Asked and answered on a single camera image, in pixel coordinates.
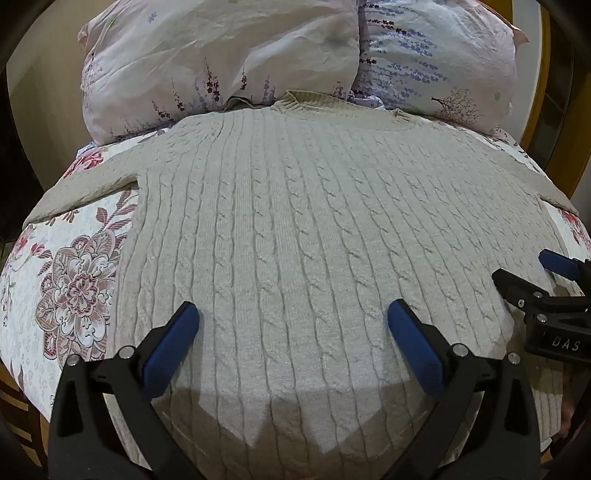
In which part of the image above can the wooden bed frame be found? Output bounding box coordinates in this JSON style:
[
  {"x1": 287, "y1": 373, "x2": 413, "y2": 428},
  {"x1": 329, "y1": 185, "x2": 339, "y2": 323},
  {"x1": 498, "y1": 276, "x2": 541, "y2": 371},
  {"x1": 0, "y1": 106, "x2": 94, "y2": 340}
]
[{"x1": 510, "y1": 0, "x2": 591, "y2": 204}]

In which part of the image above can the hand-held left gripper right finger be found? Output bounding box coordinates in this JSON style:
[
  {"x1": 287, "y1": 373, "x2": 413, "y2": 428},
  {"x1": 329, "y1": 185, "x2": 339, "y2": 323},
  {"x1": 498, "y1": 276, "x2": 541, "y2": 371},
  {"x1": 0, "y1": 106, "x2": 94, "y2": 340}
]
[{"x1": 386, "y1": 298, "x2": 544, "y2": 480}]

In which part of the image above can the floral bed sheet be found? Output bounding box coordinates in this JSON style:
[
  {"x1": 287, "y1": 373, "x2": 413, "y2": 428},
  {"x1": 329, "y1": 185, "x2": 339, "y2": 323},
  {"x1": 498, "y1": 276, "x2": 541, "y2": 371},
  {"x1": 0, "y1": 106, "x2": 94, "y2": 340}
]
[{"x1": 0, "y1": 124, "x2": 591, "y2": 455}]

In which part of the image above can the cream cable knit sweater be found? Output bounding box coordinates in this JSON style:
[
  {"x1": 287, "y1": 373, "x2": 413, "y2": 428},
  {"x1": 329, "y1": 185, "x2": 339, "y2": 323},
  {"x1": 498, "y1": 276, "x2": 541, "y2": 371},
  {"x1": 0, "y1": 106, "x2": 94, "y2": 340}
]
[{"x1": 23, "y1": 89, "x2": 581, "y2": 468}]

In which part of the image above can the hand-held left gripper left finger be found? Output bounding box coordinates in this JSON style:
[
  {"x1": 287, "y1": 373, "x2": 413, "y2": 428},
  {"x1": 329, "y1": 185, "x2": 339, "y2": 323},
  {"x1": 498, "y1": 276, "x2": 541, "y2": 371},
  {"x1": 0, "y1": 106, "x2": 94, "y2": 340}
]
[{"x1": 48, "y1": 302, "x2": 204, "y2": 480}]

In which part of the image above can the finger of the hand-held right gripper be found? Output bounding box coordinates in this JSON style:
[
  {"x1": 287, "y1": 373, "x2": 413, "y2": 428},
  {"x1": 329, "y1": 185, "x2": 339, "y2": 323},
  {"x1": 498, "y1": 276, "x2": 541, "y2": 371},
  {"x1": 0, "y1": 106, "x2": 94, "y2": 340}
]
[
  {"x1": 539, "y1": 248, "x2": 591, "y2": 296},
  {"x1": 491, "y1": 268, "x2": 560, "y2": 320}
]

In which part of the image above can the pink floral pillow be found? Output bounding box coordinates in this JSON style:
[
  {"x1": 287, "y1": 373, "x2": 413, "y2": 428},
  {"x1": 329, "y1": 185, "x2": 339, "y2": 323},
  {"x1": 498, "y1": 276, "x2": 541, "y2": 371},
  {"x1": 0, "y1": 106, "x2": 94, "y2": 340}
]
[{"x1": 78, "y1": 0, "x2": 362, "y2": 145}]

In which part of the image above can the lavender print pillow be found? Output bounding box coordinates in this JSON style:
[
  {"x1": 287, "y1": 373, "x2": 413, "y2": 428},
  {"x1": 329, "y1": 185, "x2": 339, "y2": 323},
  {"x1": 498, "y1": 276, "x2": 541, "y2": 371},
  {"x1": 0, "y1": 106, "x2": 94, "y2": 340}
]
[{"x1": 352, "y1": 0, "x2": 530, "y2": 136}]

